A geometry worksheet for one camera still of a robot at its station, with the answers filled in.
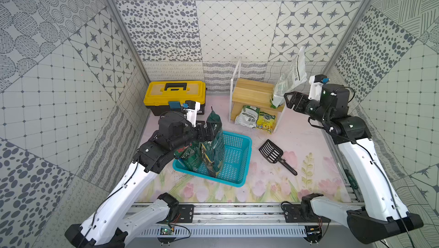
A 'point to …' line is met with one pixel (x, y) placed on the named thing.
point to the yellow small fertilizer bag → (266, 122)
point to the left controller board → (167, 230)
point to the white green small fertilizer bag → (248, 116)
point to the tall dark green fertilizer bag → (212, 152)
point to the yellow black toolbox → (159, 93)
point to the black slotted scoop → (274, 155)
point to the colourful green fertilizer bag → (191, 154)
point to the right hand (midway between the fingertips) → (291, 99)
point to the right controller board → (314, 234)
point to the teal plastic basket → (235, 168)
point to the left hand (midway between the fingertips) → (212, 119)
